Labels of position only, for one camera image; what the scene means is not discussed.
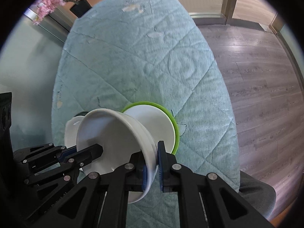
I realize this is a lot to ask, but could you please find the white plate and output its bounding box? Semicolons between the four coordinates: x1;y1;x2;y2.
123;104;177;154
64;115;84;148

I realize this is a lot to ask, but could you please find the white ceramic bowl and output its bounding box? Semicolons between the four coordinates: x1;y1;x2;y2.
76;109;158;203

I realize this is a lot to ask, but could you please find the green plastic bowl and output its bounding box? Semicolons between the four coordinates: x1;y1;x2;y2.
120;101;180;156

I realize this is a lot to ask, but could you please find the grey chair seat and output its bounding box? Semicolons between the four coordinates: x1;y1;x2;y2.
239;171;276;219

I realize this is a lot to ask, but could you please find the light blue quilted tablecloth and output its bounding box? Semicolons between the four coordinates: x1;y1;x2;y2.
51;0;241;228

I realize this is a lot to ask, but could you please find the black flower pot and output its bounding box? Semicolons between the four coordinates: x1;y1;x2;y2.
70;0;92;18

